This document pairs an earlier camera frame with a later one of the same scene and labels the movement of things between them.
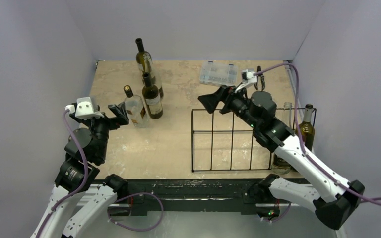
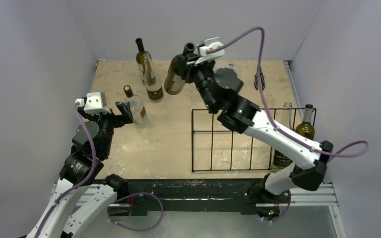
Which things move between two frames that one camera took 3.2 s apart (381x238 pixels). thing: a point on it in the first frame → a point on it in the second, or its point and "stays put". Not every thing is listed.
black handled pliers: x=262 y=77 stays put
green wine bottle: x=306 y=129 stays put
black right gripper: x=224 y=98 → x=192 y=66
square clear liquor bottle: x=136 y=109 stays put
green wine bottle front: x=152 y=96 → x=175 y=78
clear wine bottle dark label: x=278 y=166 stays put
